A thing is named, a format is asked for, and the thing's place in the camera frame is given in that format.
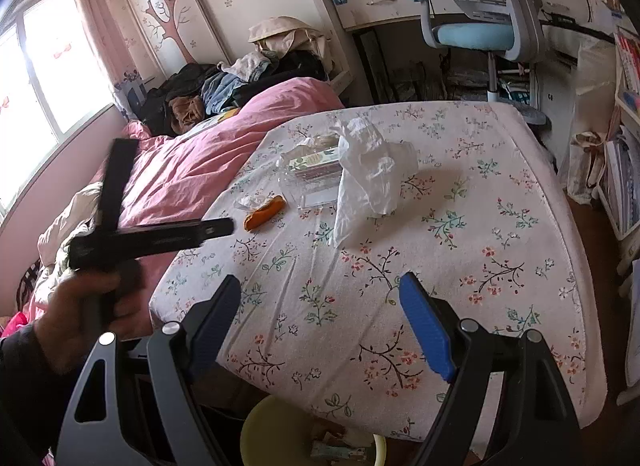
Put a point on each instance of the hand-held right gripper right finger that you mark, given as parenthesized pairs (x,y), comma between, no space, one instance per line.
(425,326)

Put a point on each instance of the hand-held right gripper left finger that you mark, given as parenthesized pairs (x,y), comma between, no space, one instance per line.
(220,318)

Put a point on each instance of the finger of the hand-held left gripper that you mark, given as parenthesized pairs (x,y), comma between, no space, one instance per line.
(119,180)
(190,234)

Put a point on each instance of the yellow trash bin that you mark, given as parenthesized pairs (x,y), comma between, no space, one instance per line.
(265,426)

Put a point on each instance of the white plastic bag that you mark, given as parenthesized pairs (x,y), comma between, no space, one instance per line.
(370,175)

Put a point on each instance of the person's left forearm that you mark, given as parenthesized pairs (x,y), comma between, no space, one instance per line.
(25,396)

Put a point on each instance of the person's left hand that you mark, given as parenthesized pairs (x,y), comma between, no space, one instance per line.
(65,318)

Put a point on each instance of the cream blanket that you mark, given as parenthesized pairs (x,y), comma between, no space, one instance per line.
(70,226)

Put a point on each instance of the small white tissue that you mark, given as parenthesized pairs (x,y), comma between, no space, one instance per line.
(247,202)

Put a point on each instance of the pink duvet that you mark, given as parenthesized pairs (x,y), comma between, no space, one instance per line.
(200,160)

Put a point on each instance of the orange peel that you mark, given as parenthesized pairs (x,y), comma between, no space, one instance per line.
(265,213)

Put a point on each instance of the brown garment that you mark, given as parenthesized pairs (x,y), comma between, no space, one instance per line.
(185,113)

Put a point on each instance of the yellow book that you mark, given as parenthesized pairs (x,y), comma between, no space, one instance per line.
(215,120)

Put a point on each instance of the black jacket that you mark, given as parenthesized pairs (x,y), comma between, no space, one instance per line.
(185,78)

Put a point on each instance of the window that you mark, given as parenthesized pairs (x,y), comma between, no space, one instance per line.
(50,75)

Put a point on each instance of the clear plastic box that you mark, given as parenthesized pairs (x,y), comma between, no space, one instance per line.
(310,180)

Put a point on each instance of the blue jeans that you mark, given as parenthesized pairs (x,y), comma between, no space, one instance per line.
(217,93)

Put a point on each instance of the pink curtain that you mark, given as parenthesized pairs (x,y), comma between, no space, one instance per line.
(95,20)

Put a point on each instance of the white shirt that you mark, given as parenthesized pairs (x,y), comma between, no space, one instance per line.
(245,65)

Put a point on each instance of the black garment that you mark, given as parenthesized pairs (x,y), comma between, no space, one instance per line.
(295,68)

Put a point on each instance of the beige garment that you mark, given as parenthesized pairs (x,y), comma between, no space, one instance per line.
(280,30)

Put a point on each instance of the white tote bag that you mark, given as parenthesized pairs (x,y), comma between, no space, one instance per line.
(585,165)

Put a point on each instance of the clear storage bag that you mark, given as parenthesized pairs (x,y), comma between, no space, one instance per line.
(425,80)

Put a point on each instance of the blue grey desk chair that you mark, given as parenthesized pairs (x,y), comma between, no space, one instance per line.
(475,35)

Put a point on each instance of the white bookshelf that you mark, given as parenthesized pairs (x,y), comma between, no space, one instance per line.
(627,95)

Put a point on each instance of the large white plastic sack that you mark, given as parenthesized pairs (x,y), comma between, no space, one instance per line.
(595,65)

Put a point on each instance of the white bed frame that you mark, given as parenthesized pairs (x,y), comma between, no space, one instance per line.
(340,78)

